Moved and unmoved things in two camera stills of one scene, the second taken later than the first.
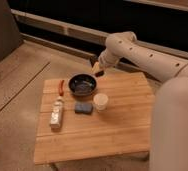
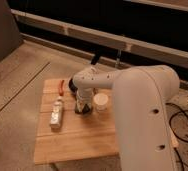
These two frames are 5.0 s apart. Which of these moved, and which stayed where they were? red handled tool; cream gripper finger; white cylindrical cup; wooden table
Moved: cream gripper finger
Stayed: wooden table; white cylindrical cup; red handled tool
